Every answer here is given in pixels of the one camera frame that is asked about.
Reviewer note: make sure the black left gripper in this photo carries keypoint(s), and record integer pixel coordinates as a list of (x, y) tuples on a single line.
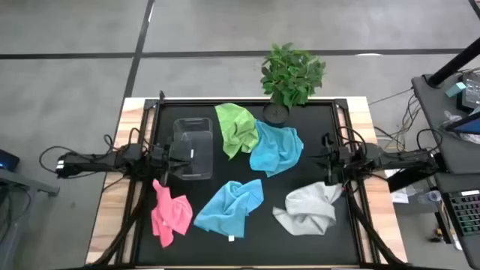
[(163, 160)]

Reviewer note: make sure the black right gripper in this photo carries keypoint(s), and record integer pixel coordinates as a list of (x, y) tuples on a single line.
[(343, 161)]

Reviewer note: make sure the clear plastic bin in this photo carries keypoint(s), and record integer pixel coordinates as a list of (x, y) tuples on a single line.
[(193, 142)]

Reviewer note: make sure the cyan microfiber towel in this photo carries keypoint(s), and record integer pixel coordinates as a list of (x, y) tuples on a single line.
[(277, 148)]

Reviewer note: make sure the grey waffle microfiber towel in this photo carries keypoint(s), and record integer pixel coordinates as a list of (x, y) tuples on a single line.
[(309, 210)]

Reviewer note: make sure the green microfiber towel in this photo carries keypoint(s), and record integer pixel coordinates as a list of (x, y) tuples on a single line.
[(236, 127)]

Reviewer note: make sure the light blue microfiber towel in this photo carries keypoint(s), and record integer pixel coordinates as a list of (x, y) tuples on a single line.
[(228, 208)]

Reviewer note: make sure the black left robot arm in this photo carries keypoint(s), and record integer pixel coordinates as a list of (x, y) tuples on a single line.
[(97, 161)]

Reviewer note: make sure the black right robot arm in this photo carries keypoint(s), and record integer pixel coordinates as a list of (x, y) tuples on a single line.
[(397, 159)]

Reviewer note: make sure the pink microfiber towel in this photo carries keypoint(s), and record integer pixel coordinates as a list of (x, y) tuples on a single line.
[(170, 215)]

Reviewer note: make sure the white papers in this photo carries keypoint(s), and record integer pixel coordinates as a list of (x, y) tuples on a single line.
[(399, 197)]

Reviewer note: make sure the green potted plant black pot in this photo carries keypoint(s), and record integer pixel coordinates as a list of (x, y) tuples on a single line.
[(292, 75)]

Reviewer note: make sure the clear plastic bottle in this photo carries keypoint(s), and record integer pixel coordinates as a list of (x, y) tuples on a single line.
[(431, 197)]

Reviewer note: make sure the grey side desk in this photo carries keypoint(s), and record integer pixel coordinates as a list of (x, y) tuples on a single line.
[(463, 157)]

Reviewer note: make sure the tablet with blue screen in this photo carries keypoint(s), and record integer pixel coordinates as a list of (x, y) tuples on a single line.
[(468, 125)]

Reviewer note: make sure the small teal box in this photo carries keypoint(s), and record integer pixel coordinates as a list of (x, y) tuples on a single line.
[(455, 90)]

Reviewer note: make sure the black keyboard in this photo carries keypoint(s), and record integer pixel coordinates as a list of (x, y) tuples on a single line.
[(467, 213)]

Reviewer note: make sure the grey metal bench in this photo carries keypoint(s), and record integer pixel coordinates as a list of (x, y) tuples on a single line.
[(22, 182)]

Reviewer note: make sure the black pole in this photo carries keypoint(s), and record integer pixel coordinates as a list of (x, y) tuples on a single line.
[(453, 63)]

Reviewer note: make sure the black desk device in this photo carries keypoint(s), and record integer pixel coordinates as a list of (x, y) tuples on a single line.
[(470, 92)]

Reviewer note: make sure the black device with blue light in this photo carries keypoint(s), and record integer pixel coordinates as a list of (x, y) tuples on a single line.
[(8, 161)]

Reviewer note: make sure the black aluminium table frame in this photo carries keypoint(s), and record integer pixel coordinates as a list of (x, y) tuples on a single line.
[(187, 101)]

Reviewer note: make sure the black support bracket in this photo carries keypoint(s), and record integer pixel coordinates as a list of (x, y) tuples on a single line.
[(405, 182)]

